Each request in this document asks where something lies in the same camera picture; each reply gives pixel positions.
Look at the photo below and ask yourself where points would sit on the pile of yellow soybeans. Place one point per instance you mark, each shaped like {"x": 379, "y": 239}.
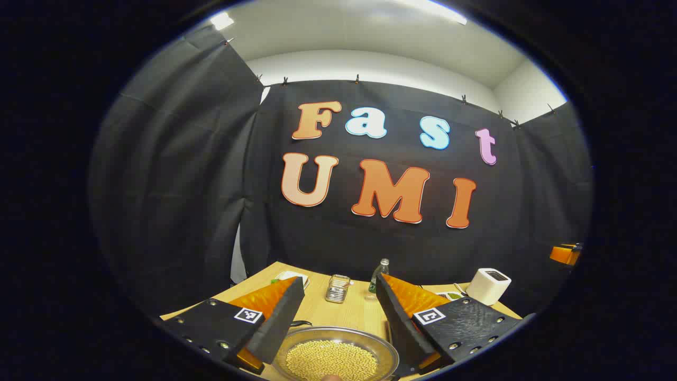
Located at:
{"x": 332, "y": 361}

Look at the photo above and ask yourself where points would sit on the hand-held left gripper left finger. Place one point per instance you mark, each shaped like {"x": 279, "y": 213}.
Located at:
{"x": 280, "y": 323}

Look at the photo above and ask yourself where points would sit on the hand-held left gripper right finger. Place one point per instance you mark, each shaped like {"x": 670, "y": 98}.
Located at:
{"x": 402, "y": 328}

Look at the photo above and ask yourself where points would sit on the row of backdrop clips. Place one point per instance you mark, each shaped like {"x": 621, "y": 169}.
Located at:
{"x": 285, "y": 81}

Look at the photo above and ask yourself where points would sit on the white divided dish of beans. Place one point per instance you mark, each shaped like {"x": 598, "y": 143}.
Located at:
{"x": 449, "y": 295}

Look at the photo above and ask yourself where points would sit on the white toaster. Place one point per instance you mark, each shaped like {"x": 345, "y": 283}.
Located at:
{"x": 486, "y": 287}

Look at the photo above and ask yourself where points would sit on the clear plastic water bottle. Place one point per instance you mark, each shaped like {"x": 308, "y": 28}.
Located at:
{"x": 378, "y": 271}

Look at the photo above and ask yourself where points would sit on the small white plate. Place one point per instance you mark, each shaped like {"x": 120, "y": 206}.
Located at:
{"x": 304, "y": 280}

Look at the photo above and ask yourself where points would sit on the black backdrop cloth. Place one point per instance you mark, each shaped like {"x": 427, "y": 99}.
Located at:
{"x": 338, "y": 238}

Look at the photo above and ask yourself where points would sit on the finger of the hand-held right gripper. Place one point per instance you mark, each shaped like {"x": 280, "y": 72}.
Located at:
{"x": 563, "y": 254}

